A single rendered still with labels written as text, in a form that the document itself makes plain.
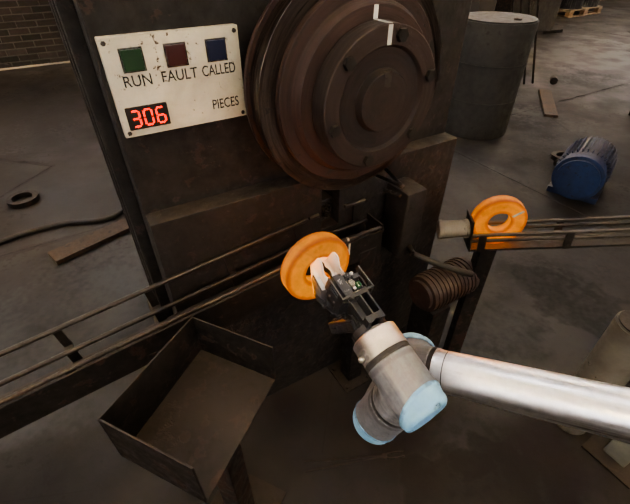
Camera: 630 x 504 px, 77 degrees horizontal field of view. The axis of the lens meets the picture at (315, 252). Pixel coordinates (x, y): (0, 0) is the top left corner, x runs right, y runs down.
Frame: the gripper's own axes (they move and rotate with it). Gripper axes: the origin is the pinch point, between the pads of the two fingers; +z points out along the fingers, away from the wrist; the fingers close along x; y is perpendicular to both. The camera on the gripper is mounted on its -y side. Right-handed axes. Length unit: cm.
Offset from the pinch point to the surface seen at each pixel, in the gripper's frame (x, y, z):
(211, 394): 28.4, -21.8, -9.1
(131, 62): 21, 27, 38
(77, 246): 59, -122, 133
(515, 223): -68, -14, -6
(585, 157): -219, -67, 36
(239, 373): 21.3, -21.8, -7.6
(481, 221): -60, -15, 0
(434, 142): -59, -6, 27
